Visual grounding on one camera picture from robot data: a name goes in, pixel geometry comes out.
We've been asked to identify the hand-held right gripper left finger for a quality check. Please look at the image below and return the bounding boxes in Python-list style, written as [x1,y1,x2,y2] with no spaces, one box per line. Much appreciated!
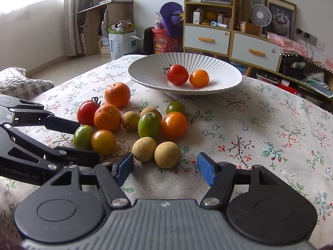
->
[51,152,134,210]

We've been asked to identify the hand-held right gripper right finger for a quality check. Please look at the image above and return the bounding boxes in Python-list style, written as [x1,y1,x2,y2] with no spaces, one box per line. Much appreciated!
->
[197,152,283,210]

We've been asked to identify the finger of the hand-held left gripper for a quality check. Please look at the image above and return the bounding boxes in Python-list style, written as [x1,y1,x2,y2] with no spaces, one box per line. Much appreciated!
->
[0,125,101,168]
[0,96,80,134]

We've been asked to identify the green reddish tomato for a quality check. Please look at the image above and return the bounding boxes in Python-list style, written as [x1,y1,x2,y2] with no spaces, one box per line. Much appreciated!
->
[73,125,94,150]

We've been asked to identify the red tomato with stem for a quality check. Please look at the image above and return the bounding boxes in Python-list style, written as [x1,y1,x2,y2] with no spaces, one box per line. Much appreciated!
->
[163,64,189,85]
[77,97,101,128]

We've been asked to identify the brown longan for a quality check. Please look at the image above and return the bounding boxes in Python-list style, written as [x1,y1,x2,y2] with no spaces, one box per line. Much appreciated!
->
[140,107,163,122]
[122,111,141,132]
[154,141,182,169]
[132,137,158,162]

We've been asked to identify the yellow orange tomato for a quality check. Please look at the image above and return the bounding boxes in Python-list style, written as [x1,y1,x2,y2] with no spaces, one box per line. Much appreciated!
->
[91,130,117,156]

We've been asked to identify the mandarin orange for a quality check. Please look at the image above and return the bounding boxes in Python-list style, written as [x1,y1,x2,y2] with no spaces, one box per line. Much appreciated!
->
[104,82,131,108]
[94,104,122,133]

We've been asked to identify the light green tomato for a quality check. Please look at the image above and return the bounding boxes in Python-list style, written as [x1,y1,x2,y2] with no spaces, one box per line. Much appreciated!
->
[138,112,162,139]

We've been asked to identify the orange cherry tomato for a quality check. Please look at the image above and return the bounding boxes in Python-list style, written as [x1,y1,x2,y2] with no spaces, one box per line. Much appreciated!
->
[161,111,188,141]
[189,69,210,88]

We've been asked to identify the dark green tomato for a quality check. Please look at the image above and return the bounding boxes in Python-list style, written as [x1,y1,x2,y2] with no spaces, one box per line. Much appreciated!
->
[166,101,186,116]

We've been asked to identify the white ribbed plate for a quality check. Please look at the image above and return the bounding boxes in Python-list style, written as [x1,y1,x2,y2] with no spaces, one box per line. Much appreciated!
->
[127,52,243,98]

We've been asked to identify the grey textured cushion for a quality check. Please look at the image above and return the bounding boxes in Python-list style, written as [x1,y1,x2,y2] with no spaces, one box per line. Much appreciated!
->
[0,67,55,102]

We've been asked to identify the floral tablecloth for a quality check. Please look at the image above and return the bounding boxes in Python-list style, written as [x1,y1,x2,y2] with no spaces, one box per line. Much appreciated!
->
[0,54,333,250]

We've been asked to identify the white shopping bag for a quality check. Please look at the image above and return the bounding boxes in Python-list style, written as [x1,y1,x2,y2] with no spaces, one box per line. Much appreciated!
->
[108,30,138,61]

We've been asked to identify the grey curtain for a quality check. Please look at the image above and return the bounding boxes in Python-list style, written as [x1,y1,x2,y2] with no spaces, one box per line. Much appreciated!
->
[64,0,86,56]

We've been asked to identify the clear plastic bin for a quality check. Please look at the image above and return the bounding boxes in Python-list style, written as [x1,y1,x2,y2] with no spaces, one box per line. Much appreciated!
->
[256,69,277,85]

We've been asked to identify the plush toys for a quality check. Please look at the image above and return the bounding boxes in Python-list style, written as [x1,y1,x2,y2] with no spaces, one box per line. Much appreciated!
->
[108,20,136,34]

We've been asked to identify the red box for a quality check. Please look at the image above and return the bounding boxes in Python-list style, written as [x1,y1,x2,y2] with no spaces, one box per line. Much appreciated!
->
[276,80,298,94]

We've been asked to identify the black upright appliance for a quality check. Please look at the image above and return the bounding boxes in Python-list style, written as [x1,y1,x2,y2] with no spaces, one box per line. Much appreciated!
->
[144,27,157,55]

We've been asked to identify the wooden desk bookshelf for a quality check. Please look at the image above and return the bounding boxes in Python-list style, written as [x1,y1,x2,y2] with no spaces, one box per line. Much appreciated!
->
[77,0,134,58]

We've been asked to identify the red snack bucket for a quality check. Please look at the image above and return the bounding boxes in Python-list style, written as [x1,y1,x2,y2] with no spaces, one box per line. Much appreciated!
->
[152,28,183,55]

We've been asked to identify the low wooden drawer cabinet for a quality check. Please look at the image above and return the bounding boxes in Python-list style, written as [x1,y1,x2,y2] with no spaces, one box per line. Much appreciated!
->
[230,30,284,74]

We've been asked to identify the tall wooden drawer cabinet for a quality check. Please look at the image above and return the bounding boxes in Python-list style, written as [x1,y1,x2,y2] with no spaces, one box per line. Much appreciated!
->
[183,0,236,57]

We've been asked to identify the white blue thermometer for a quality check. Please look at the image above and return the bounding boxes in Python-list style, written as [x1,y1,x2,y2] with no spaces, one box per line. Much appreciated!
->
[208,21,229,29]

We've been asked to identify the cardboard box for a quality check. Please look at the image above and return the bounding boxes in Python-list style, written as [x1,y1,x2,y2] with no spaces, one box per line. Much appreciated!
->
[239,21,261,35]

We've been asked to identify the pink cloth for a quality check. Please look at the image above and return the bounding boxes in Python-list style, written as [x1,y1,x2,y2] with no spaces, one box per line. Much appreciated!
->
[267,31,333,72]

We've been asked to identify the white carton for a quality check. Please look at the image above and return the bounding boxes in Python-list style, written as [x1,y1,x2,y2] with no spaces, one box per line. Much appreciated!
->
[193,8,204,24]

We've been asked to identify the small white fan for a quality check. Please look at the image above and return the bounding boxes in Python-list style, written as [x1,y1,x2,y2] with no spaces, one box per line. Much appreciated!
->
[249,4,272,38]

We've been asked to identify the framed cat picture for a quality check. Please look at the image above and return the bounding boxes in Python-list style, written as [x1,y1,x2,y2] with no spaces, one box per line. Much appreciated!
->
[265,0,297,39]

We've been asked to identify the wall sockets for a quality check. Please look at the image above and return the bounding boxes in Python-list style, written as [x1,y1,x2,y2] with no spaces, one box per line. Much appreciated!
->
[297,28,326,50]

